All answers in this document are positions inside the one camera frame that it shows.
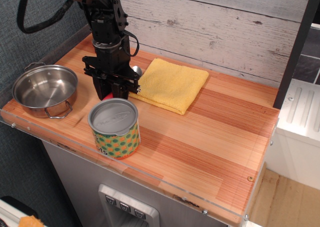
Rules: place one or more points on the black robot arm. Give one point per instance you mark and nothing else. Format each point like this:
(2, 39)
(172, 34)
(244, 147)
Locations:
(107, 21)

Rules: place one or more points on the stainless steel pot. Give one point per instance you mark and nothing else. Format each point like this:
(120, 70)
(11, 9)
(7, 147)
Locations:
(46, 90)

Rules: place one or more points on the red handled metal spoon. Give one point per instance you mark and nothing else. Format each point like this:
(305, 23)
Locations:
(119, 85)

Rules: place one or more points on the white toy sink unit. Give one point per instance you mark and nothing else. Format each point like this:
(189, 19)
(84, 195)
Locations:
(294, 150)

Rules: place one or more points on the yellow folded cloth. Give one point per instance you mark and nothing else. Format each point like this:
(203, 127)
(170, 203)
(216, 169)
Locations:
(170, 86)

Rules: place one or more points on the clear acrylic table edge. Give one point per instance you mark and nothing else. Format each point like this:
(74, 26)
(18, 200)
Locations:
(82, 168)

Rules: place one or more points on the green orange patterned can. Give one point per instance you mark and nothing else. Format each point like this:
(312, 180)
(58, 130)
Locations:
(115, 127)

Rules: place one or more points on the orange black object corner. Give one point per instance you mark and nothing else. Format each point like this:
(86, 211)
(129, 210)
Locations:
(14, 213)

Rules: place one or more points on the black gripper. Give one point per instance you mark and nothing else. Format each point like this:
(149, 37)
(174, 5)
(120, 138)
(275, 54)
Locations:
(109, 60)

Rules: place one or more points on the silver dispenser panel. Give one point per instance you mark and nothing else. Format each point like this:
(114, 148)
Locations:
(122, 210)

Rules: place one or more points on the dark right shelf post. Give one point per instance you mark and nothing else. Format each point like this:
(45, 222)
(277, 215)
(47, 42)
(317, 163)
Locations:
(306, 22)

